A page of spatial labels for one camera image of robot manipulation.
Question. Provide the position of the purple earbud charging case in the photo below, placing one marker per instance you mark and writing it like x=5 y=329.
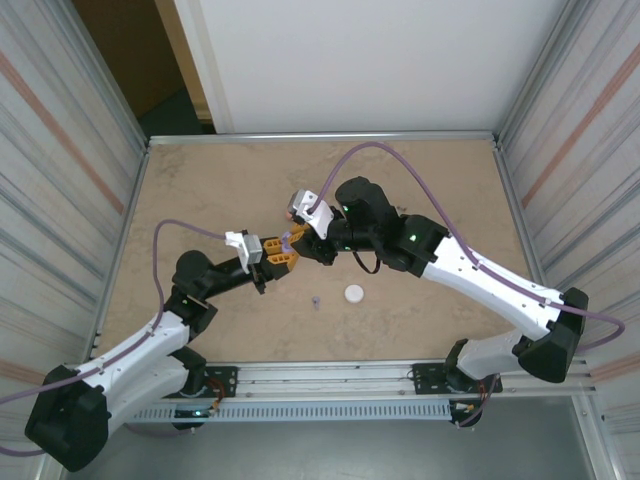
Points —
x=286 y=245

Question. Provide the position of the purple earbud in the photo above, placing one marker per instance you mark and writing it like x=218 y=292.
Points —
x=315 y=301

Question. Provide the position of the white earbud charging case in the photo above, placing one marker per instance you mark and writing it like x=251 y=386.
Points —
x=354 y=294

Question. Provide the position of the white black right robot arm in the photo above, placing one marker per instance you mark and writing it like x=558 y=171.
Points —
x=500 y=290

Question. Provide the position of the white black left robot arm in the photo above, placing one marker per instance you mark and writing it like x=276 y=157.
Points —
x=135 y=350

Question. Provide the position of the grey metal sheet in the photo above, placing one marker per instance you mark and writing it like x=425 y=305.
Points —
x=325 y=450

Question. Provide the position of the brown wooden door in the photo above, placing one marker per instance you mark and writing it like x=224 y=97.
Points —
x=125 y=50

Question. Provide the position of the aluminium table frame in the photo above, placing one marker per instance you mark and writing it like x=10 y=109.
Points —
x=320 y=136

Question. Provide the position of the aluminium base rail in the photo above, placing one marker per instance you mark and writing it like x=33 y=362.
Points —
x=325 y=380

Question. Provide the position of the aluminium corner post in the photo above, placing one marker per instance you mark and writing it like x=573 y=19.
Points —
x=112 y=85
x=531 y=85

